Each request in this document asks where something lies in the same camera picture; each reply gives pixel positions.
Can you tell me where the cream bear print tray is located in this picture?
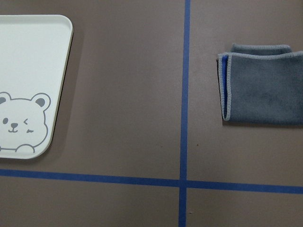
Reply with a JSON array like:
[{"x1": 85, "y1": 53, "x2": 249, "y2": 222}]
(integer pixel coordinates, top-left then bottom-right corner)
[{"x1": 0, "y1": 15, "x2": 73, "y2": 159}]

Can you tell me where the grey folded cloth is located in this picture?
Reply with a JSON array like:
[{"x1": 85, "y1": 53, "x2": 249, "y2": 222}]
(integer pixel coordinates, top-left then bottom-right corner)
[{"x1": 217, "y1": 44, "x2": 303, "y2": 125}]

